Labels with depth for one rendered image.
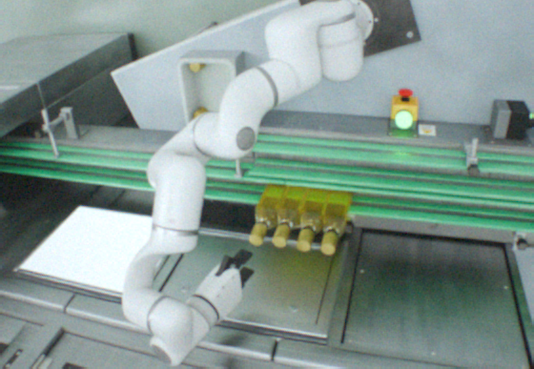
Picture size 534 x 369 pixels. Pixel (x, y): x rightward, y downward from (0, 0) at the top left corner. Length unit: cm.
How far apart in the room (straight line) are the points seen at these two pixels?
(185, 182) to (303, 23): 35
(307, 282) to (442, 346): 36
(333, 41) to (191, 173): 38
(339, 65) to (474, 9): 45
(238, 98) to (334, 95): 58
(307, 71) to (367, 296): 60
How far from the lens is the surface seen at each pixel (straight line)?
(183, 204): 77
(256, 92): 81
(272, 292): 116
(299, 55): 85
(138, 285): 89
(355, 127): 127
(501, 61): 130
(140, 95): 155
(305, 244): 109
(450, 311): 120
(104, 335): 119
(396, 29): 123
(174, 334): 83
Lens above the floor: 197
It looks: 54 degrees down
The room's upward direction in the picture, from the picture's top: 151 degrees counter-clockwise
